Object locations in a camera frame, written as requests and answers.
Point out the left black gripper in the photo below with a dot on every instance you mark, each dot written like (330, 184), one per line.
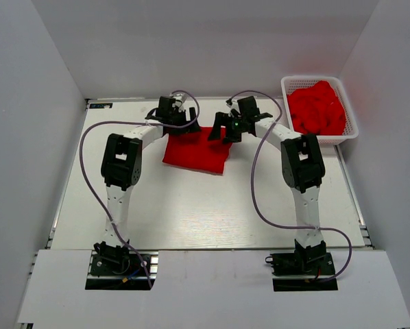
(191, 128)

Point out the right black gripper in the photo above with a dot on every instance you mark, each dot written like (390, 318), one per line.
(221, 119)

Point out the red t shirt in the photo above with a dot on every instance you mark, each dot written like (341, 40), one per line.
(195, 152)

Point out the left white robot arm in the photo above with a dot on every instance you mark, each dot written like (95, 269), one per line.
(122, 161)

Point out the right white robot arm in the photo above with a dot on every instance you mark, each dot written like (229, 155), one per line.
(301, 163)

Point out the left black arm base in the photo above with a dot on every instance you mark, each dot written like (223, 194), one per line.
(131, 275)

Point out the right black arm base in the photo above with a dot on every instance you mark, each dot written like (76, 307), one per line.
(290, 275)

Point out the red t shirts pile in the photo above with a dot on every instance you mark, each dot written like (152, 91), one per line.
(317, 110)

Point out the white plastic basket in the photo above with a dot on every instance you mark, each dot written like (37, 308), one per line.
(293, 82)

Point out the blue table label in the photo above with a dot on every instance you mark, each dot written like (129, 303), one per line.
(100, 105)

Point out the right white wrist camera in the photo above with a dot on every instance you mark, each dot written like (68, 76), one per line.
(233, 108)

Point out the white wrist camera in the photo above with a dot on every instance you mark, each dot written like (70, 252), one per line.
(233, 108)
(179, 100)

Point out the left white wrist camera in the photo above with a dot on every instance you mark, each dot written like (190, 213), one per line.
(179, 100)

